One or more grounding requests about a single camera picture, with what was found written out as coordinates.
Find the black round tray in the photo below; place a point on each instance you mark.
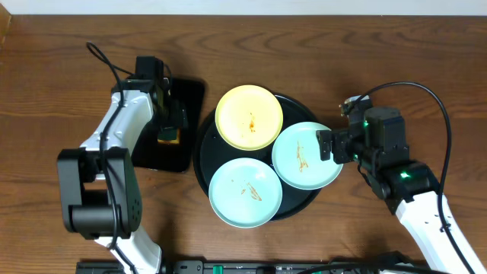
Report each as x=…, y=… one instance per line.
x=211, y=151

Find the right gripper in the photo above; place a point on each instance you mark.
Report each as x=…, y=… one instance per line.
x=341, y=138

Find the yellow plate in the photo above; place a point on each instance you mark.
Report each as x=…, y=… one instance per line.
x=249, y=117

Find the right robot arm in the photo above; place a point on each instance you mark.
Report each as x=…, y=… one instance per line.
x=376, y=140

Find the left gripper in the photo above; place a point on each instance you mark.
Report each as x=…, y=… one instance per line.
x=173, y=119

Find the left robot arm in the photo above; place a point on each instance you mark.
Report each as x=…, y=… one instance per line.
x=100, y=196

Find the black rectangular tray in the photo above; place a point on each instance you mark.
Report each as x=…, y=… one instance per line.
x=149, y=153

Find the green and yellow sponge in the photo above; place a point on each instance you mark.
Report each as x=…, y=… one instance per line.
x=169, y=136

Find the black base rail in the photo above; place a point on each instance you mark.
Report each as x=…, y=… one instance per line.
x=199, y=267

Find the light blue plate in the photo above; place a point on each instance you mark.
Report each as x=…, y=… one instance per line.
x=245, y=193
x=296, y=158

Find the light blue plate front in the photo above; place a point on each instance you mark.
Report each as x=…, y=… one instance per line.
x=245, y=193

